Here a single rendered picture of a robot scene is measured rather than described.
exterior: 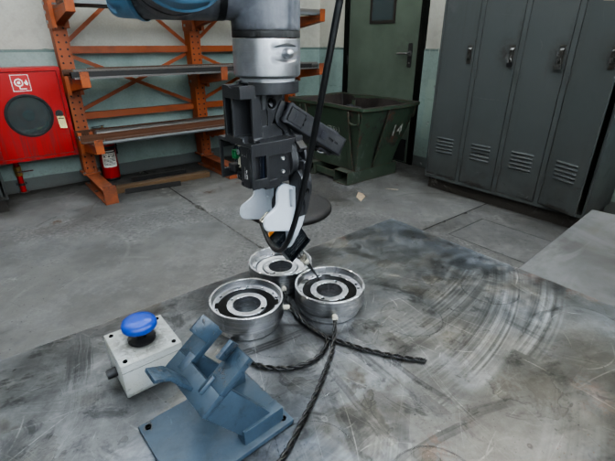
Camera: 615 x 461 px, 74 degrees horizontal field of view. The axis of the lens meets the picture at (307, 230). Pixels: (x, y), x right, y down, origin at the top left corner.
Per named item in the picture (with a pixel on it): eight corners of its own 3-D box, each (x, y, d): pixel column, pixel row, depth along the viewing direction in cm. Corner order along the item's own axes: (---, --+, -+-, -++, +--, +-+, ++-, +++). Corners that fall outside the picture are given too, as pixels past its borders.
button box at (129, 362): (165, 340, 56) (159, 311, 54) (186, 370, 51) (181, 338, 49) (101, 368, 51) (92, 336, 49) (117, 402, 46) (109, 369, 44)
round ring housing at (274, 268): (249, 267, 74) (247, 247, 72) (307, 263, 75) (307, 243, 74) (250, 300, 65) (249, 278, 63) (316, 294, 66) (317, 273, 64)
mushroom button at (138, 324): (155, 337, 53) (148, 304, 51) (167, 353, 50) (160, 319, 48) (123, 349, 51) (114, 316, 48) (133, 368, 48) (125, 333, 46)
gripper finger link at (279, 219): (259, 256, 53) (251, 187, 50) (294, 243, 57) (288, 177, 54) (273, 262, 51) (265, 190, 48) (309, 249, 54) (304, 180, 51)
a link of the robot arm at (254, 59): (273, 38, 50) (318, 38, 45) (274, 79, 52) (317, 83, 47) (219, 38, 46) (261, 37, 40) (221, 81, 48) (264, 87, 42)
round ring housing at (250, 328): (207, 347, 55) (204, 322, 53) (214, 302, 64) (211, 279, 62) (285, 341, 56) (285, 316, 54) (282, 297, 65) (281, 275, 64)
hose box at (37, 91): (11, 201, 332) (-31, 69, 290) (8, 194, 349) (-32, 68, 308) (127, 180, 383) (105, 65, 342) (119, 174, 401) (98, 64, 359)
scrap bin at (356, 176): (287, 166, 427) (285, 96, 398) (339, 155, 469) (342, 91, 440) (359, 192, 353) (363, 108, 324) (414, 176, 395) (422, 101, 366)
